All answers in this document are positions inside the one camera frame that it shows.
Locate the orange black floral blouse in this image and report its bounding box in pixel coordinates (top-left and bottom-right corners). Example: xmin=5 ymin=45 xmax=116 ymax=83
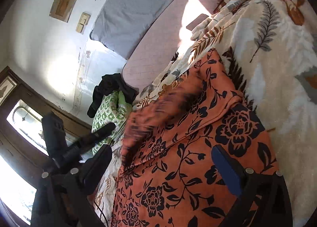
xmin=111 ymin=50 xmax=278 ymax=226

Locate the wooden stained glass door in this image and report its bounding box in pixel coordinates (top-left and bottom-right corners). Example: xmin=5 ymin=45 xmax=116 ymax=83
xmin=1 ymin=67 xmax=91 ymax=226

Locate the green white checkered pillow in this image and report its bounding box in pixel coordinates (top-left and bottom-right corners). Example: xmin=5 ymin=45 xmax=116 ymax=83
xmin=91 ymin=91 xmax=132 ymax=155

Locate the black garment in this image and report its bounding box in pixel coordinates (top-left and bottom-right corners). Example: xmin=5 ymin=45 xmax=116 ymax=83
xmin=87 ymin=73 xmax=139 ymax=118

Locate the pink quilted bed cover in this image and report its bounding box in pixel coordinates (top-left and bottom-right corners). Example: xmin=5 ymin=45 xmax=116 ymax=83
xmin=122 ymin=0 xmax=223 ymax=91

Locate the leaf pattern fleece blanket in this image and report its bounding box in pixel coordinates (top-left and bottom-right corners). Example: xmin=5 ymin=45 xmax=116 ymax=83
xmin=94 ymin=0 xmax=316 ymax=226

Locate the grey blue pillow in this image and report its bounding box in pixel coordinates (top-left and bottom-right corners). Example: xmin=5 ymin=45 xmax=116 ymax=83
xmin=90 ymin=0 xmax=173 ymax=60

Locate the beige wall switch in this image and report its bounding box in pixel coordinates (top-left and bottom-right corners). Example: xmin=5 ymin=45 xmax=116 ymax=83
xmin=76 ymin=12 xmax=91 ymax=34

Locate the beige wall picture frame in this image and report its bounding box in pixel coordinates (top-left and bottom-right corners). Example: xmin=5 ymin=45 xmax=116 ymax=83
xmin=49 ymin=0 xmax=77 ymax=23

